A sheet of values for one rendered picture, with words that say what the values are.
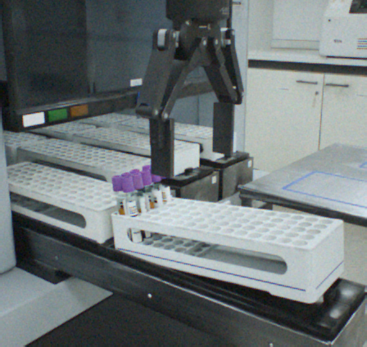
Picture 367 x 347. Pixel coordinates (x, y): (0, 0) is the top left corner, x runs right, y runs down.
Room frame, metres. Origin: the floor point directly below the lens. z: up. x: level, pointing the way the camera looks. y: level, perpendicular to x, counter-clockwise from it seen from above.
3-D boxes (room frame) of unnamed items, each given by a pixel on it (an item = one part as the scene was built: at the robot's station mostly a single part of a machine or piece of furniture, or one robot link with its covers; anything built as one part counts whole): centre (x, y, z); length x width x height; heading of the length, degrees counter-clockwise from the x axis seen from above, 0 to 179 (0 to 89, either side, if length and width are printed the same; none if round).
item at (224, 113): (0.68, -0.05, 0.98); 0.03 x 0.01 x 0.07; 53
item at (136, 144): (1.11, 0.11, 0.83); 0.30 x 0.10 x 0.06; 53
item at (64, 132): (1.30, 0.37, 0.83); 0.30 x 0.10 x 0.06; 53
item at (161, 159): (0.58, 0.03, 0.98); 0.03 x 0.01 x 0.07; 53
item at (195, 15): (0.63, -0.02, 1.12); 0.08 x 0.07 x 0.09; 143
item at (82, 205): (0.80, 0.21, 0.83); 0.30 x 0.10 x 0.06; 53
